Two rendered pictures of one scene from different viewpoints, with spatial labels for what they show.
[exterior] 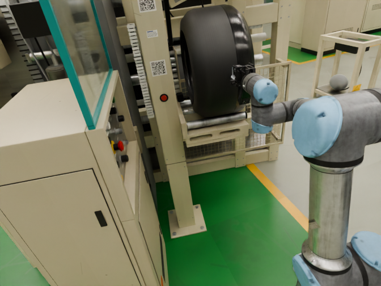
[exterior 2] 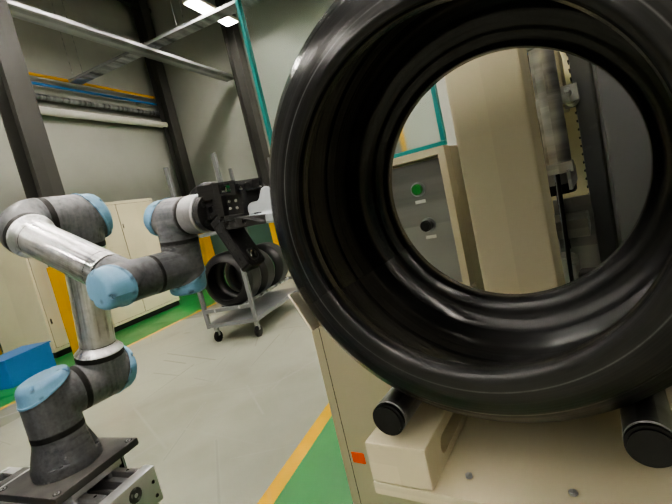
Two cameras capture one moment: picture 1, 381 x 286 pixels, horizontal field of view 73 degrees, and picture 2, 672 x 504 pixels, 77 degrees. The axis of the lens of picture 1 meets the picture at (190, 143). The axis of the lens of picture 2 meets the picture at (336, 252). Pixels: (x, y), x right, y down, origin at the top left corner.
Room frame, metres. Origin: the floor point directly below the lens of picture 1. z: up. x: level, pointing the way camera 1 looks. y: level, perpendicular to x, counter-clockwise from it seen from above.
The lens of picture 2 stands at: (1.58, -0.75, 1.19)
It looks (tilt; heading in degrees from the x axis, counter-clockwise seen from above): 7 degrees down; 129
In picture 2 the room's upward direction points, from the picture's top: 13 degrees counter-clockwise
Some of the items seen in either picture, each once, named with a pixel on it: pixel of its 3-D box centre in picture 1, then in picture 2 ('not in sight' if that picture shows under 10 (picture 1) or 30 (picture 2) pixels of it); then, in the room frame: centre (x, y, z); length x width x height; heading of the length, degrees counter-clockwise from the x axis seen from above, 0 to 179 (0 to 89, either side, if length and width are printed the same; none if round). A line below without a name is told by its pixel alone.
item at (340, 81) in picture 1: (344, 70); not in sight; (2.95, -1.98, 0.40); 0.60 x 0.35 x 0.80; 16
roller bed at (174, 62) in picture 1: (164, 72); not in sight; (1.75, 0.11, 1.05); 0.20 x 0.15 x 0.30; 95
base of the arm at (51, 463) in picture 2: not in sight; (62, 445); (0.38, -0.45, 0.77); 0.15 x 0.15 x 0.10
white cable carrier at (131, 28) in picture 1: (142, 74); not in sight; (1.31, 0.20, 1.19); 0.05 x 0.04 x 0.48; 5
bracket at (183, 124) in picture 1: (180, 114); not in sight; (1.37, 0.04, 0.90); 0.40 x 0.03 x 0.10; 5
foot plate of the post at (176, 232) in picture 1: (186, 219); not in sight; (1.35, 0.11, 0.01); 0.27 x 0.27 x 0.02; 5
